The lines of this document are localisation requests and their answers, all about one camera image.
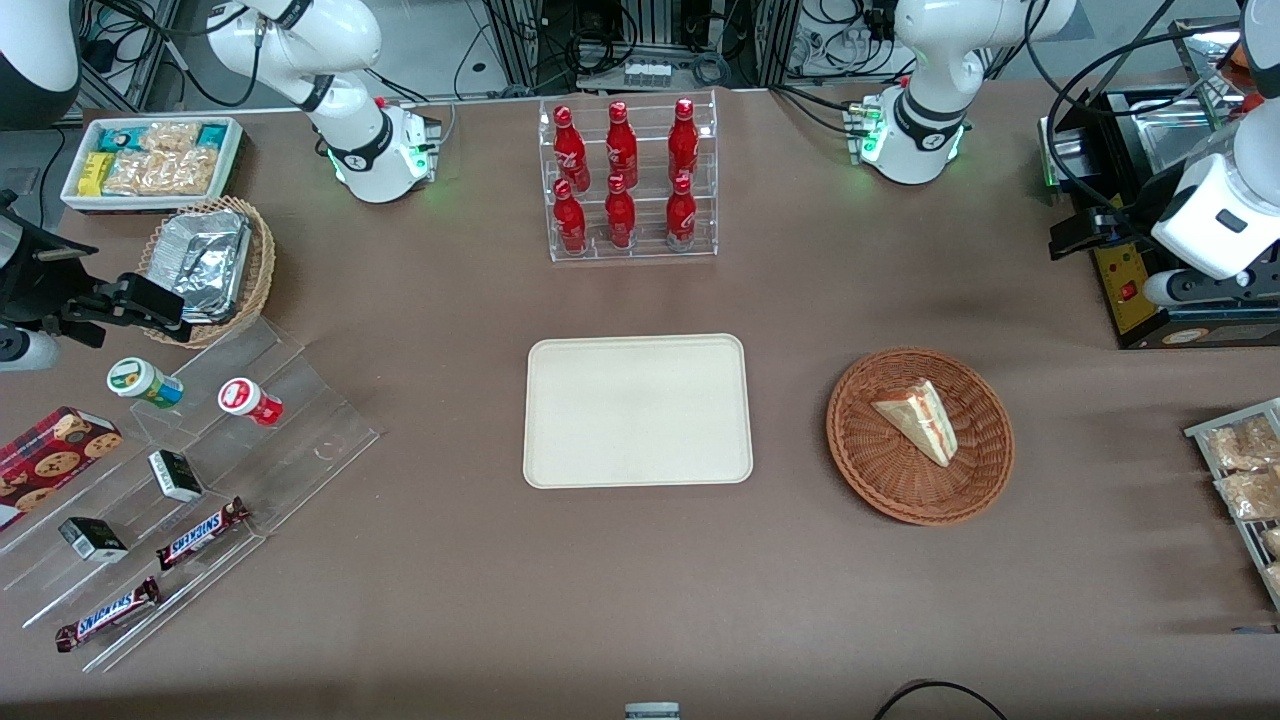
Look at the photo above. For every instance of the green lid snack cup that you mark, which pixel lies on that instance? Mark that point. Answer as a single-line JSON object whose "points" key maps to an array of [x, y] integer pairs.
{"points": [[140, 380]]}

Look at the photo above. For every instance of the small clear cracker bag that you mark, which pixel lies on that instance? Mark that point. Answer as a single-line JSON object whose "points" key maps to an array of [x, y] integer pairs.
{"points": [[170, 135]]}

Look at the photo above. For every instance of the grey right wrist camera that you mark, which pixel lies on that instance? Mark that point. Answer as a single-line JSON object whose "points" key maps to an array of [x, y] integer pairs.
{"points": [[25, 350]]}

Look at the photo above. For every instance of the brown round wicker basket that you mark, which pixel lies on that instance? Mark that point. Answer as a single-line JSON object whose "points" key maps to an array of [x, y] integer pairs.
{"points": [[890, 470]]}

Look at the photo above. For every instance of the red lid snack cup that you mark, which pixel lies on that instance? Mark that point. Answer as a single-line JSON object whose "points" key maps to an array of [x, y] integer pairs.
{"points": [[245, 400]]}

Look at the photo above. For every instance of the clear acrylic stepped display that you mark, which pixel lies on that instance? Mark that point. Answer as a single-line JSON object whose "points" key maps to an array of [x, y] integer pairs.
{"points": [[300, 420]]}

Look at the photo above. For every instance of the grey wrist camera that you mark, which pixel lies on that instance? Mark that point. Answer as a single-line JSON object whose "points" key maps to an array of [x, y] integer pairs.
{"points": [[1170, 288], [25, 350]]}

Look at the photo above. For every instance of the red soda bottle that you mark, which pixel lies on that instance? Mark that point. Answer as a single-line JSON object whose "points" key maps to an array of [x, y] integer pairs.
{"points": [[621, 148], [683, 145], [620, 218], [571, 150], [569, 222], [681, 218]]}

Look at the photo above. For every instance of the cream rectangular tray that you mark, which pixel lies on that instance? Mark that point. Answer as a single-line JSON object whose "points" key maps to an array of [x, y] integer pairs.
{"points": [[638, 412]]}

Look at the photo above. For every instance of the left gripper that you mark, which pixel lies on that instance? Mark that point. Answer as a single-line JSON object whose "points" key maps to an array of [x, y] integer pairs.
{"points": [[1128, 226]]}

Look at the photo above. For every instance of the clear pastry bag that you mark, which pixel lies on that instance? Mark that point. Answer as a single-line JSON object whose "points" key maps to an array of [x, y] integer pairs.
{"points": [[1250, 495], [1240, 445], [1273, 542]]}

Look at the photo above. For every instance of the yellow snack packet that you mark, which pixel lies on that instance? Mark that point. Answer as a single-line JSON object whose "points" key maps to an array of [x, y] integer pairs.
{"points": [[94, 174]]}

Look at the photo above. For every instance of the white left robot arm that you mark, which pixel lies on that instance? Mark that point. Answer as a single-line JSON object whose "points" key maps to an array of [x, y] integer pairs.
{"points": [[920, 140]]}

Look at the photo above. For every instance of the aluminium foil container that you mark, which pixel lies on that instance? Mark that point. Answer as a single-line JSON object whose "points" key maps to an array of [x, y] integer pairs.
{"points": [[205, 262]]}

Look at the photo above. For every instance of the grey object at table edge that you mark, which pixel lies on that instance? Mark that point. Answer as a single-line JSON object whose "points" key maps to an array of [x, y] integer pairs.
{"points": [[652, 712]]}

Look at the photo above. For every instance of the red sausage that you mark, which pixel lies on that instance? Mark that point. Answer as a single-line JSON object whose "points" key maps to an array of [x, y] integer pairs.
{"points": [[1250, 101]]}

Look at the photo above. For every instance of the black appliance with yellow panel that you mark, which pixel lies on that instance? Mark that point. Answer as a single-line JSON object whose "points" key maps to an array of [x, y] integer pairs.
{"points": [[1125, 290]]}

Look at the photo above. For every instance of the white rectangular snack bin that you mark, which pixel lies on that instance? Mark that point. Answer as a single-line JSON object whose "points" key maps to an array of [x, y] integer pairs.
{"points": [[232, 165]]}

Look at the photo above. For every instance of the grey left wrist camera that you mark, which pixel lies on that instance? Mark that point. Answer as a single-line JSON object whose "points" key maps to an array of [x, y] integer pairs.
{"points": [[1170, 288]]}

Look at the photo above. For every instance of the tray of packaged pastries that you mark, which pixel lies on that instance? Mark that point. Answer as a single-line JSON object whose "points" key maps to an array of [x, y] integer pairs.
{"points": [[1196, 432]]}

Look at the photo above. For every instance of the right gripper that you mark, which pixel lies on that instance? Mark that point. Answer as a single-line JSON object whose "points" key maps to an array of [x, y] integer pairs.
{"points": [[38, 281]]}

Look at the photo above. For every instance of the light wicker basket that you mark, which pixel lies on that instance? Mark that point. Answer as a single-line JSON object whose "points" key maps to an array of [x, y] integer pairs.
{"points": [[262, 265]]}

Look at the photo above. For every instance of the large clear cracker bag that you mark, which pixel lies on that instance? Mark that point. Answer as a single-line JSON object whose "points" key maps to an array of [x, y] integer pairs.
{"points": [[160, 172]]}

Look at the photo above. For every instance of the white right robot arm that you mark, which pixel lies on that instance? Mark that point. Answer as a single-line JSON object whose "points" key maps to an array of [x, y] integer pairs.
{"points": [[365, 150]]}

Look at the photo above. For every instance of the small black box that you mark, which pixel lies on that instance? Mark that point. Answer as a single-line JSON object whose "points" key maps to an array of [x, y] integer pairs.
{"points": [[175, 476], [92, 540]]}

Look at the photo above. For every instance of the red cookie box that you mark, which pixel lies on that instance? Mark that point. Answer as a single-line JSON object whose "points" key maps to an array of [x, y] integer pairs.
{"points": [[50, 460]]}

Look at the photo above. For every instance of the teal snack packet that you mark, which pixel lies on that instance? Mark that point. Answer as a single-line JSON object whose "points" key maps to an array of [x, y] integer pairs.
{"points": [[118, 137], [213, 134]]}

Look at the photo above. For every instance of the snickers bar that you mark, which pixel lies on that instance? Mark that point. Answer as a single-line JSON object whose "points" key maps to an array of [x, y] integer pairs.
{"points": [[200, 535], [105, 615]]}

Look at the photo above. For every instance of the white power strip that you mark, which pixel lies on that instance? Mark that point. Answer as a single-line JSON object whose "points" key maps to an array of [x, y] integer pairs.
{"points": [[648, 73]]}

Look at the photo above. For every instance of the clear acrylic bottle rack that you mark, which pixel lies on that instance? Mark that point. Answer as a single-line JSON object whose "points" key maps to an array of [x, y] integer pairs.
{"points": [[700, 215]]}

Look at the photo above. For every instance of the triangle sandwich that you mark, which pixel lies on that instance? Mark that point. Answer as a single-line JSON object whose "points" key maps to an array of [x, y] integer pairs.
{"points": [[925, 420]]}

